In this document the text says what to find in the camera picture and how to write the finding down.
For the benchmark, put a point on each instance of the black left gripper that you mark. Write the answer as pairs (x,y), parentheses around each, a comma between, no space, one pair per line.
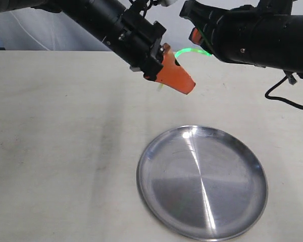
(138,42)

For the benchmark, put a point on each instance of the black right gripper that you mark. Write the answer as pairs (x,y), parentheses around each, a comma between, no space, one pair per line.
(211,27)

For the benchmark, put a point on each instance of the green glow stick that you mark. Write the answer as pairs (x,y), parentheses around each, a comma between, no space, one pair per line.
(183,51)

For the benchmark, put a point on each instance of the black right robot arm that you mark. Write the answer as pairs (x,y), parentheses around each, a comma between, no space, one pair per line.
(267,35)

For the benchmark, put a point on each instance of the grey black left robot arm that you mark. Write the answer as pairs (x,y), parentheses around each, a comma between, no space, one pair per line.
(96,17)

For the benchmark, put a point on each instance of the round stainless steel plate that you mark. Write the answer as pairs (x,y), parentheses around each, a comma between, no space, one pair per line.
(202,183)

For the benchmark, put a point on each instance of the white backdrop curtain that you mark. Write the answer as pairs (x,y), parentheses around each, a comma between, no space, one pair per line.
(30,29)

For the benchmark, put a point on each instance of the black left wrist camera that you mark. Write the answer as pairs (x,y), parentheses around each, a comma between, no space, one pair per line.
(163,3)

